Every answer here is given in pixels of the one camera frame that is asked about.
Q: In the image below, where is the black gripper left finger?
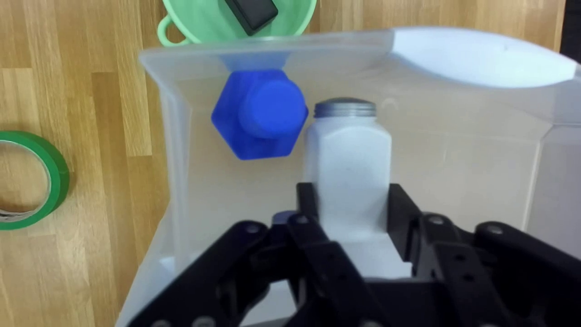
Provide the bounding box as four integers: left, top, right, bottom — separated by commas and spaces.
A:
124, 181, 388, 327

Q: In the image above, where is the blue hexagonal toy bolt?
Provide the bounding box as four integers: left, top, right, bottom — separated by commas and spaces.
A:
208, 67, 310, 161

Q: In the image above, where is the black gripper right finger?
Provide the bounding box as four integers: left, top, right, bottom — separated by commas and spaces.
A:
386, 181, 581, 327

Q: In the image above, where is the light green plastic bowl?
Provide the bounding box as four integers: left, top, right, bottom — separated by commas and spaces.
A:
155, 0, 319, 47

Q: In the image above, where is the white seasoning bottle grey lid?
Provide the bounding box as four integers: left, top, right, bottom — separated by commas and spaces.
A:
301, 96, 419, 279

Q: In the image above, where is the green tape roll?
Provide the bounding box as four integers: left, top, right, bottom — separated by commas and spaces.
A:
0, 129, 72, 232

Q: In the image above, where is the translucent white drawer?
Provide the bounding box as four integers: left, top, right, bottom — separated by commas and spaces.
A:
114, 23, 581, 327

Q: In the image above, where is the small black bottle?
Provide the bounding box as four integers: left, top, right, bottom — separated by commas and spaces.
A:
223, 0, 279, 36

